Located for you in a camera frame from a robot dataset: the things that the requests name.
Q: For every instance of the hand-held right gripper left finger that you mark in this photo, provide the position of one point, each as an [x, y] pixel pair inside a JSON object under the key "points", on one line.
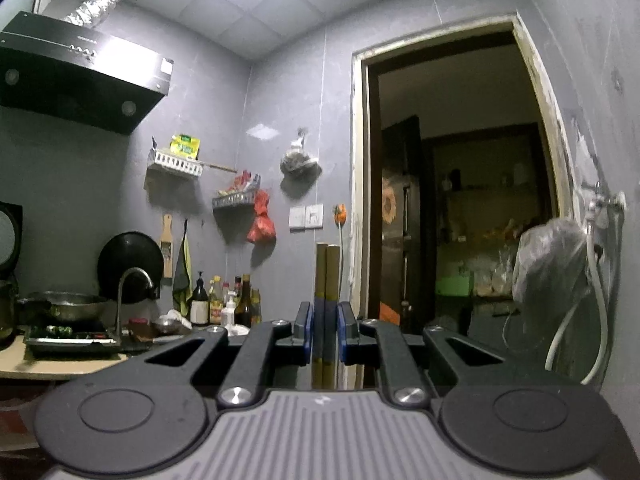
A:
{"points": [[310, 335]]}

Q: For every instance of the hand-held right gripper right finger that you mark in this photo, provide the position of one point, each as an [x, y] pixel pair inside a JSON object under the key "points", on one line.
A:
{"points": [[341, 335]]}

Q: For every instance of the dark wooden door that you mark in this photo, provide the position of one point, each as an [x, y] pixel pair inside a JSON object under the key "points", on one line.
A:
{"points": [[400, 250]]}

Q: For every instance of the row of condiment bottles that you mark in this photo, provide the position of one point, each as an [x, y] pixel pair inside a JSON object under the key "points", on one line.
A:
{"points": [[200, 305]]}

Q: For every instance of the green box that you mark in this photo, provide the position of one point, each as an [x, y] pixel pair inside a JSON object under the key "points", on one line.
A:
{"points": [[452, 282]]}

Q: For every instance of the red plastic bag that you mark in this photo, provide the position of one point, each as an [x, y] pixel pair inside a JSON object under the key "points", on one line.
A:
{"points": [[261, 220]]}

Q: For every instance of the sunflower door poster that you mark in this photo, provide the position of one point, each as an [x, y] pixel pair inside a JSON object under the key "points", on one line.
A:
{"points": [[390, 205]]}

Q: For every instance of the green cloth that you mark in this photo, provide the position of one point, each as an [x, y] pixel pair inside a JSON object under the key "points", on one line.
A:
{"points": [[182, 275]]}

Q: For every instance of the steel bowl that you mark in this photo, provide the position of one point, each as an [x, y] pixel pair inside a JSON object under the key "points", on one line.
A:
{"points": [[167, 328]]}

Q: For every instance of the dark grey cabinet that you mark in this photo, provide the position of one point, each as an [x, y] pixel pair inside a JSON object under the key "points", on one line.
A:
{"points": [[492, 325]]}

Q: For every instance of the red packets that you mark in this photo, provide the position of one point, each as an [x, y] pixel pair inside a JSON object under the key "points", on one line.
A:
{"points": [[242, 182]]}

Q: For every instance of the wooden spatula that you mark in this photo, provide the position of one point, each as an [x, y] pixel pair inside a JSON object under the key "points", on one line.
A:
{"points": [[167, 245]]}

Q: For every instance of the hanging mesh bag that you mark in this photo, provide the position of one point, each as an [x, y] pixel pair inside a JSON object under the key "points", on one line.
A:
{"points": [[297, 160]]}

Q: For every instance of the thin wooden stick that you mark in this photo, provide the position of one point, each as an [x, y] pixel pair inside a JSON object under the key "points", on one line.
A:
{"points": [[220, 166]]}

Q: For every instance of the curved sink faucet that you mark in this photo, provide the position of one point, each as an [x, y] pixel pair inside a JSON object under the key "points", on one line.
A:
{"points": [[120, 300]]}

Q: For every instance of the black wok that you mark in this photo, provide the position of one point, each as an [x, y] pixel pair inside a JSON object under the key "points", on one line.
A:
{"points": [[130, 260]]}

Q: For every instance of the wooden storage shelf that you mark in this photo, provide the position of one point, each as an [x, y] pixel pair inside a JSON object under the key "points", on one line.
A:
{"points": [[485, 190]]}

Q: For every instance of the hanging grey plastic bag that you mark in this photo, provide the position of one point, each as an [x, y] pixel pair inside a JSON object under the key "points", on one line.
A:
{"points": [[547, 265]]}

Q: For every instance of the yellow packet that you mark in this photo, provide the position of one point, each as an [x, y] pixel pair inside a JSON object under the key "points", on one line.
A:
{"points": [[185, 145]]}

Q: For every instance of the black stove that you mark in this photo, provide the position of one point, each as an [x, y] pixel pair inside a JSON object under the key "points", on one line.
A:
{"points": [[70, 341]]}

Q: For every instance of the steel pot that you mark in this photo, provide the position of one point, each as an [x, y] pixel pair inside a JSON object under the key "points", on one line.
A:
{"points": [[65, 306]]}

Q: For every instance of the wooden kitchen counter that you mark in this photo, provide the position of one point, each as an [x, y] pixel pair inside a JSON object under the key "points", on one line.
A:
{"points": [[60, 364]]}

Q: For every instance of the black range hood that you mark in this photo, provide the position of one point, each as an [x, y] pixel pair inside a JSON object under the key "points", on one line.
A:
{"points": [[85, 80]]}

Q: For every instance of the white light switch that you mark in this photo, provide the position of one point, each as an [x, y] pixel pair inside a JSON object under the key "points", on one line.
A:
{"points": [[297, 217]]}

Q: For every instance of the white wall socket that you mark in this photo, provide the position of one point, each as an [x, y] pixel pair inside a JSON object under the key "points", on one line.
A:
{"points": [[314, 216]]}

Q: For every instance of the orange wall hook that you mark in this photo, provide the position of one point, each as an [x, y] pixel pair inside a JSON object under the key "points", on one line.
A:
{"points": [[340, 212]]}

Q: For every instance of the cream door frame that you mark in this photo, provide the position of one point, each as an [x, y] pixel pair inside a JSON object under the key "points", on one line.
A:
{"points": [[358, 185]]}

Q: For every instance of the metal wall rack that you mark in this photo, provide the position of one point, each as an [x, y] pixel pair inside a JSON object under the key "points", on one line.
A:
{"points": [[235, 201]]}

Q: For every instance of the white wall rack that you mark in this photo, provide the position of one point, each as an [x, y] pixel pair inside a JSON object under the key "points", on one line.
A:
{"points": [[175, 162]]}

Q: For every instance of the wall water tap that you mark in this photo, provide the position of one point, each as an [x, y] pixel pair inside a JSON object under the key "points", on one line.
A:
{"points": [[600, 205]]}

